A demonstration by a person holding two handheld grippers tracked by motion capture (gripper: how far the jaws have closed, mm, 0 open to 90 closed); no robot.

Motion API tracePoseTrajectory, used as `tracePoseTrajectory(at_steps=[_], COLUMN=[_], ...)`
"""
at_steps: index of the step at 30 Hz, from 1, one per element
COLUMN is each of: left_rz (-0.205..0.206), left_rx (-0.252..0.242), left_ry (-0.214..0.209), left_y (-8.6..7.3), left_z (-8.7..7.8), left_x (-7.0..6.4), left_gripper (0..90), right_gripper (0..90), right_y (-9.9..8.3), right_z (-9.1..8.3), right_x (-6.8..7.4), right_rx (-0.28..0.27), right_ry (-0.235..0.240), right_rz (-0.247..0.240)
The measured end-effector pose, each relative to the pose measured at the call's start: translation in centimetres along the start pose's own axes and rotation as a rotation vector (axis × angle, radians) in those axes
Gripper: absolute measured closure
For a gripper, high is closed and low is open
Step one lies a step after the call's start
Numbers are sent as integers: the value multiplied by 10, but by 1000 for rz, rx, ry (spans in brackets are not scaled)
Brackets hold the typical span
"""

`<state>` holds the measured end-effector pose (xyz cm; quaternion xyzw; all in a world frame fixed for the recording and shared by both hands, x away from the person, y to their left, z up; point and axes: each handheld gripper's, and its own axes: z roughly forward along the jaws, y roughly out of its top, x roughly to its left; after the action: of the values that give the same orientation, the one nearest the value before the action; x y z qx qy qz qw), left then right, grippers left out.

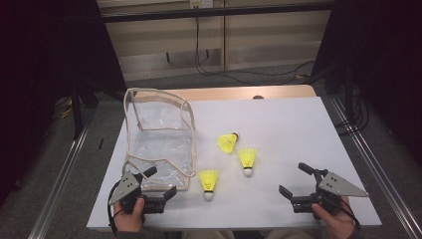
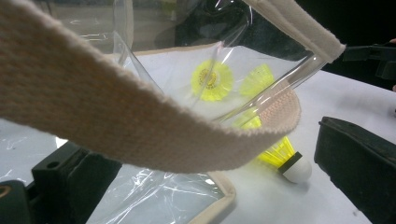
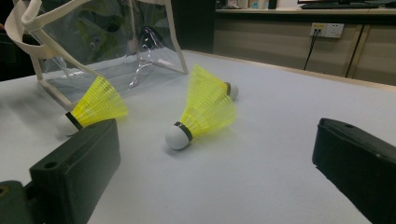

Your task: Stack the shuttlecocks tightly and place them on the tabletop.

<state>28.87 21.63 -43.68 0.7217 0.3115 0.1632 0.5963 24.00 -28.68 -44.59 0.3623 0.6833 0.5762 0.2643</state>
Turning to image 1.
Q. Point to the white wall socket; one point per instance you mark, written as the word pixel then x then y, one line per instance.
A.
pixel 202 3

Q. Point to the dark curtain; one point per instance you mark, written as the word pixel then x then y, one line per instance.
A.
pixel 391 49
pixel 40 66

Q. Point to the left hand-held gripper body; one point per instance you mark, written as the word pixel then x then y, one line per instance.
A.
pixel 127 189

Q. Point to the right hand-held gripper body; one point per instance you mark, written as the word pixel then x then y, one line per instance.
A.
pixel 335 186

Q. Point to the dark table grommet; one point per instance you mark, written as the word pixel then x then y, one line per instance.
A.
pixel 258 97

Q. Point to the black metal stand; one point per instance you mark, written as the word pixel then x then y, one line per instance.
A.
pixel 77 113

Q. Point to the yellow shuttlecock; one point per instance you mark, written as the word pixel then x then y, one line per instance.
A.
pixel 208 182
pixel 227 142
pixel 247 158

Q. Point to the person's left leg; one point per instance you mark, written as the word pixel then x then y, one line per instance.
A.
pixel 205 235

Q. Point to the beige counter with black edge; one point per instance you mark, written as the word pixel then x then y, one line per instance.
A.
pixel 215 13

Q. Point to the small black bracket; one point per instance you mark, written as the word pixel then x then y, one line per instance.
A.
pixel 168 57
pixel 207 53

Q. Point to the clear plastic bag beige trim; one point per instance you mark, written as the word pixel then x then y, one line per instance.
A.
pixel 159 149

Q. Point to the person's right hand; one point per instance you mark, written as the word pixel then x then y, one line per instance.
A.
pixel 338 224

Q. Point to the person's right leg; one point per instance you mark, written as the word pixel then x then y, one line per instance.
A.
pixel 288 235

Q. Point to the beige cabinet front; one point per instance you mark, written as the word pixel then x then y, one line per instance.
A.
pixel 265 40

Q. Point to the person's left hand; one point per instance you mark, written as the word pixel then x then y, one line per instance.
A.
pixel 129 220

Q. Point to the aluminium floor rail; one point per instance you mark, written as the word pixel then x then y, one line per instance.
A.
pixel 376 166
pixel 59 186

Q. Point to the person's leg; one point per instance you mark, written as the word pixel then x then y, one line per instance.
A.
pixel 205 235
pixel 288 235

